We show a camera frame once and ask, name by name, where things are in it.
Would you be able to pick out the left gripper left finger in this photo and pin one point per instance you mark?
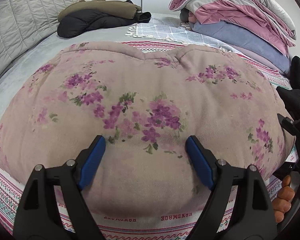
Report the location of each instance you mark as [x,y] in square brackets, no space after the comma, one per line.
[38,215]

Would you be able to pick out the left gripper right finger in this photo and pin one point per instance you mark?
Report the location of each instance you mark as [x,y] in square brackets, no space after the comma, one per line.
[252,215]

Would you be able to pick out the pink floral padded garment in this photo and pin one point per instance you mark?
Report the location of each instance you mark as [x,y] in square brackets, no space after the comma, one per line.
[140,119]

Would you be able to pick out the right bare hand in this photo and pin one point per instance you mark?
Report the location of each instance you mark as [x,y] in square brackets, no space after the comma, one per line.
[282,203]

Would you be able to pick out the folded blue blanket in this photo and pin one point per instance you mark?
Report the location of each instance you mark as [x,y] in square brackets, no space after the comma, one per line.
[246,42]

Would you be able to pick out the grey bed sheet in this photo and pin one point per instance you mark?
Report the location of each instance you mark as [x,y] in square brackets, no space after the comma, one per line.
[25,65]

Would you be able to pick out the folded pink grey quilt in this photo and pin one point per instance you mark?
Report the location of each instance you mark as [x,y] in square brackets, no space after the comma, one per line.
[264,18]

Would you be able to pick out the grey white fringed throw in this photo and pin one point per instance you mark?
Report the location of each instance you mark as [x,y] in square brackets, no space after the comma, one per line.
[169,29]

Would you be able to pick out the black puffer jacket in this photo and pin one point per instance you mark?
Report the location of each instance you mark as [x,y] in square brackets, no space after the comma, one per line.
[79,22]

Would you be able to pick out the olive green jacket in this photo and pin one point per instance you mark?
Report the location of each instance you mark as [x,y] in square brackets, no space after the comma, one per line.
[115,8]

